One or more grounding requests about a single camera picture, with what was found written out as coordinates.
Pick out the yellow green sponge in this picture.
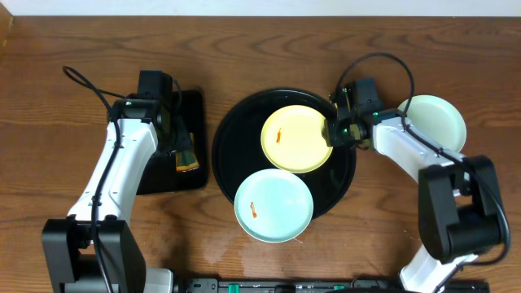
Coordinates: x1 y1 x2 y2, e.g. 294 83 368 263
176 133 200 173

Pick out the yellow plastic plate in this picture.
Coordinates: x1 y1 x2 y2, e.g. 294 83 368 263
260 105 333 173

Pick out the mint green plate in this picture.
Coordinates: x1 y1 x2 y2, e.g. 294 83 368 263
234 168 314 243
398 94 467 152

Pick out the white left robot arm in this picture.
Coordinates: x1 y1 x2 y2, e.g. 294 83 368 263
42 98 175 292

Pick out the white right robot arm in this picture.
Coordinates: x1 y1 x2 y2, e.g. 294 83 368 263
322 106 510 292

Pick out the rectangular black tray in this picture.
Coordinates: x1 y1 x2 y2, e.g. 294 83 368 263
137 90 208 195

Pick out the round black tray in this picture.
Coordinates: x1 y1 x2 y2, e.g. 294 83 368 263
212 88 357 219

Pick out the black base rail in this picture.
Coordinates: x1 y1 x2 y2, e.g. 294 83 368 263
174 278 492 293

